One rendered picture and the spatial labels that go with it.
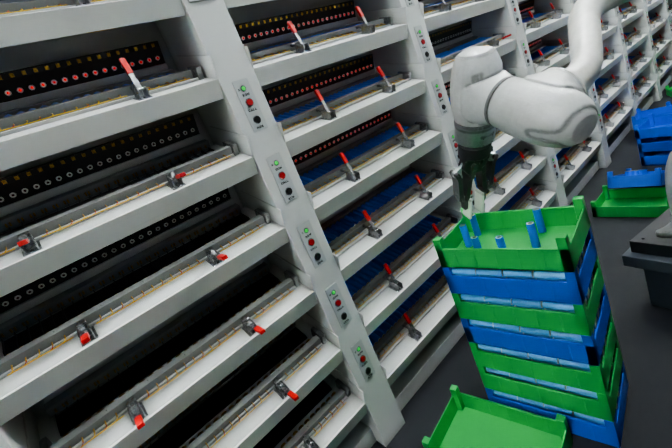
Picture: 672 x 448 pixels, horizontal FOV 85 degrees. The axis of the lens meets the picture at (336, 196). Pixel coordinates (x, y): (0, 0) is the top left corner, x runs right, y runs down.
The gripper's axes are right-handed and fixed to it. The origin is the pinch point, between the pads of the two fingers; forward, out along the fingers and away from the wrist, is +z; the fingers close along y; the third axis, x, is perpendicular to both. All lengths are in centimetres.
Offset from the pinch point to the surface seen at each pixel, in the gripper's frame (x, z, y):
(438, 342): 1, 59, -14
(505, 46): 64, -6, 73
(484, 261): -15.1, 2.2, -9.8
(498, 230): -5.0, 8.8, 4.5
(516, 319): -24.4, 15.5, -8.2
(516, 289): -22.4, 6.8, -7.1
